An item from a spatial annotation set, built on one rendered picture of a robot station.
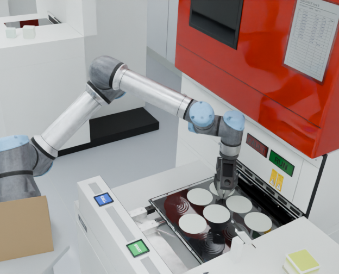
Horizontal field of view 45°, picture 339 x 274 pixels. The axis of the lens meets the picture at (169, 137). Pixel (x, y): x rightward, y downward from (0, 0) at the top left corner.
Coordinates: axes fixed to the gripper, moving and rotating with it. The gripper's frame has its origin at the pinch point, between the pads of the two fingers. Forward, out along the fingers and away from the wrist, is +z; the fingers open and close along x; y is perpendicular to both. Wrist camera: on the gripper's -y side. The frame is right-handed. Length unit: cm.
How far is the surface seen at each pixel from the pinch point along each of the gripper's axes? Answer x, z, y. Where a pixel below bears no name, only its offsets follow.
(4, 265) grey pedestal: 74, 9, -33
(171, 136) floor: 26, 91, 186
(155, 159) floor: 37, 91, 150
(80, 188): 53, -4, -7
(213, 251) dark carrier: 4.2, 1.5, -26.4
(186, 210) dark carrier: 13.8, 1.5, -7.3
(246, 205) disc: -9.2, 1.4, -2.3
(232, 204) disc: -3.8, 1.4, -2.3
